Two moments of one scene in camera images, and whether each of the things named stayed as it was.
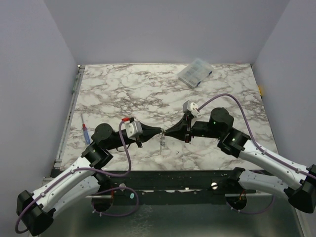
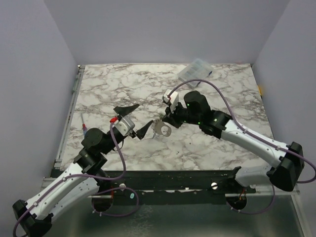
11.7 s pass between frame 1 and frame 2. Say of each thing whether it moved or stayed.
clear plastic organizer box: stayed
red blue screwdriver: stayed
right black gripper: moved
